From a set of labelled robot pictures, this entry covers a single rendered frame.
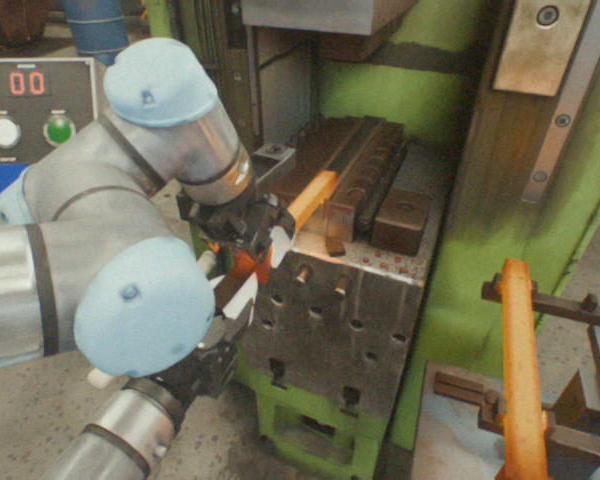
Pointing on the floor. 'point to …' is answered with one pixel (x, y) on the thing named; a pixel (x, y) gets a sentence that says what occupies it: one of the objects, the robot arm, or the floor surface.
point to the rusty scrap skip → (12, 24)
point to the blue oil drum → (97, 29)
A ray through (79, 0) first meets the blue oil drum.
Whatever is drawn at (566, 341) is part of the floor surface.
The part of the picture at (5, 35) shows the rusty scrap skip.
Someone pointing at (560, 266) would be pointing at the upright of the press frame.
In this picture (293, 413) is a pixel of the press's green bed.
